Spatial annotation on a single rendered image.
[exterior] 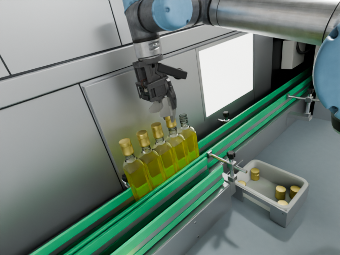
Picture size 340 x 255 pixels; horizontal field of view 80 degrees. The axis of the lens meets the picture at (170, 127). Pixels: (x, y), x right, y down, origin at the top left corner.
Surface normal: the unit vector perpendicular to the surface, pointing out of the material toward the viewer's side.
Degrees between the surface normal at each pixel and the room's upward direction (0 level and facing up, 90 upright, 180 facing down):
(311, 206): 0
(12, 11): 90
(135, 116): 90
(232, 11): 83
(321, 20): 77
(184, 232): 90
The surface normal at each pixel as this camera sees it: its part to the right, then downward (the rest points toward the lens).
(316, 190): -0.19, -0.86
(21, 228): 0.62, 0.26
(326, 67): -0.80, 0.27
